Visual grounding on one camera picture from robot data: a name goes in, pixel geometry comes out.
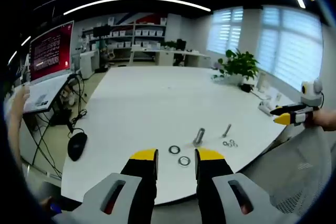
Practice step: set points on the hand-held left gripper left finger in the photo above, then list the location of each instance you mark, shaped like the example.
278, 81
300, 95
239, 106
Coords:
115, 208

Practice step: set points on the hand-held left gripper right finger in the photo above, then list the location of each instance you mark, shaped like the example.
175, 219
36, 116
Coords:
223, 208

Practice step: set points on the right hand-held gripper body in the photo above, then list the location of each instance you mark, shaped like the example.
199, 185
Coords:
312, 98

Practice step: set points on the small steel threaded stud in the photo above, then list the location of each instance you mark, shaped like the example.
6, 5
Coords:
226, 130

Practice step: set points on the large steel washer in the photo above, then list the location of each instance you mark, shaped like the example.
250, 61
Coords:
170, 149
179, 161

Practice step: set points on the large steel threaded stud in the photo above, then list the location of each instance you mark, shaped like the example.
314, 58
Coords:
198, 138

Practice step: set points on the person's right hand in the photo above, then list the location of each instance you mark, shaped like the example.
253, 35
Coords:
321, 119

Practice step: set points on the white handheld controller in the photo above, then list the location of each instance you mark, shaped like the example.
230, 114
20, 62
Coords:
265, 106

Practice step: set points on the black power adapter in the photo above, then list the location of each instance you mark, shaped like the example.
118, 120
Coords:
247, 87

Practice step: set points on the wide window with blinds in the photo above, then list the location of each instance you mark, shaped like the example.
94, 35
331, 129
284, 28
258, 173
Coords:
291, 48

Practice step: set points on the grey mesh office chair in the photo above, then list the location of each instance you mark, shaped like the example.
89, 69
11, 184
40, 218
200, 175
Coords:
302, 171

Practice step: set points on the potted green plant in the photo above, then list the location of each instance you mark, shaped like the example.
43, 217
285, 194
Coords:
240, 64

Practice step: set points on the black computer mouse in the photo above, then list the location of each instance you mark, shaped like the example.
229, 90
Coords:
77, 146

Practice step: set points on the narrow window with blinds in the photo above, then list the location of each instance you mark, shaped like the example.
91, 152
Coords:
224, 30

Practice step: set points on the black boxy device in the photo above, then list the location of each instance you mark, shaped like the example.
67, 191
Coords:
181, 44

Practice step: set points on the white side desk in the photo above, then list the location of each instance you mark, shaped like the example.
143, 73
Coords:
47, 95

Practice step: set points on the white long workbench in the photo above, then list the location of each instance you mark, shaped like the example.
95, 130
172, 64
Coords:
168, 54

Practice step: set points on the white low cabinet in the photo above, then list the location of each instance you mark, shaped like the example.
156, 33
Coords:
88, 62

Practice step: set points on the white storage shelf unit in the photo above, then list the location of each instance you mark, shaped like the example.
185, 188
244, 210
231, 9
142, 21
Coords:
141, 33

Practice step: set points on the red screen computer monitor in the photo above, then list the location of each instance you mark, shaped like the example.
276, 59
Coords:
50, 53

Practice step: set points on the black screen on stand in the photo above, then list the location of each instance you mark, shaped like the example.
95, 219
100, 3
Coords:
102, 31

